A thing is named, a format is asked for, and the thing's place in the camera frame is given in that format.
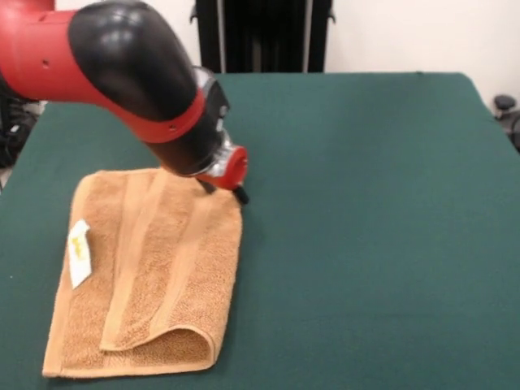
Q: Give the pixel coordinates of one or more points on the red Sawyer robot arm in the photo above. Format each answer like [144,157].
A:
[122,73]

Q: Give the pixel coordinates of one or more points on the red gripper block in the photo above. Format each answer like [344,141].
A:
[235,170]

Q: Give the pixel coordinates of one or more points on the grey chair base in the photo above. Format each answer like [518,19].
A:
[503,103]

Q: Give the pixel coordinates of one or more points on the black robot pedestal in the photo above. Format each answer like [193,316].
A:
[264,36]

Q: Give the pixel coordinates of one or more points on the dark green table cloth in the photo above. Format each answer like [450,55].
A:
[365,243]

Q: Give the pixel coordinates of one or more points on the tan terry towel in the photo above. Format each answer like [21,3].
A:
[162,264]

